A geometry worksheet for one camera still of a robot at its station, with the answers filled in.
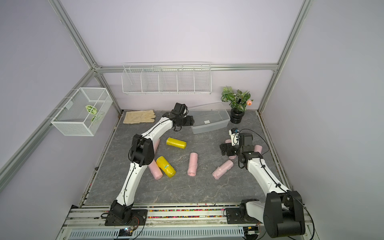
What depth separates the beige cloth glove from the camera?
1178 millimetres

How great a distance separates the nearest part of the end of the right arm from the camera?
0.62 meters

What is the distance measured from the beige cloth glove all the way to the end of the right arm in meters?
0.67
